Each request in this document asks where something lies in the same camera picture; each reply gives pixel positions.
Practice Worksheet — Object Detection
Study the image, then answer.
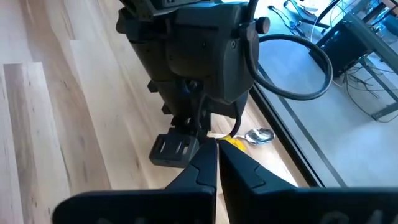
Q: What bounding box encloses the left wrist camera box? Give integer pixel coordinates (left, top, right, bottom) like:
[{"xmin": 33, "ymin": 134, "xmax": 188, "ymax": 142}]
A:
[{"xmin": 148, "ymin": 126, "xmax": 200, "ymax": 169}]

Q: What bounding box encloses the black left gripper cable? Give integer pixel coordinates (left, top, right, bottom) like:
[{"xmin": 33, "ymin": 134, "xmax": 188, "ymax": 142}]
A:
[{"xmin": 244, "ymin": 0, "xmax": 334, "ymax": 101}]

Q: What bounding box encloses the yellow cable label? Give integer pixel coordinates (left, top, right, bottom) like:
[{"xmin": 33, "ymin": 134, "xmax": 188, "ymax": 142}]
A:
[{"xmin": 216, "ymin": 133, "xmax": 249, "ymax": 153}]

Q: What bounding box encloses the red-handled silver spoon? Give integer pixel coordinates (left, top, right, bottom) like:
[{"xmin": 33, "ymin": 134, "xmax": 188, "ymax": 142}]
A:
[{"xmin": 234, "ymin": 127, "xmax": 276, "ymax": 146}]

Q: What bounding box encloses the black computer tower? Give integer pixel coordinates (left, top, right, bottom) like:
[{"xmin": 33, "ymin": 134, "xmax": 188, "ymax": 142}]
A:
[{"xmin": 308, "ymin": 12, "xmax": 377, "ymax": 78}]

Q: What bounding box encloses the grey desk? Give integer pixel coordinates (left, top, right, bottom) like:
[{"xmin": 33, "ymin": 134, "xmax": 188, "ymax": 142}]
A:
[{"xmin": 340, "ymin": 0, "xmax": 398, "ymax": 123}]

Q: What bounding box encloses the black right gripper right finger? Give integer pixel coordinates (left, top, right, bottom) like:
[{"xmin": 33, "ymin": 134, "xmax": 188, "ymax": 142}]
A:
[{"xmin": 218, "ymin": 139, "xmax": 398, "ymax": 224}]

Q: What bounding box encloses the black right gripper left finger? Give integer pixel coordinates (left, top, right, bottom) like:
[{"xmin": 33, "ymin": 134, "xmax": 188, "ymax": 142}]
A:
[{"xmin": 52, "ymin": 138, "xmax": 218, "ymax": 224}]

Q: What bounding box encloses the black aluminium table frame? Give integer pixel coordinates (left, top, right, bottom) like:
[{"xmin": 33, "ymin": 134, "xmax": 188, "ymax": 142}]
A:
[{"xmin": 248, "ymin": 63, "xmax": 348, "ymax": 188}]

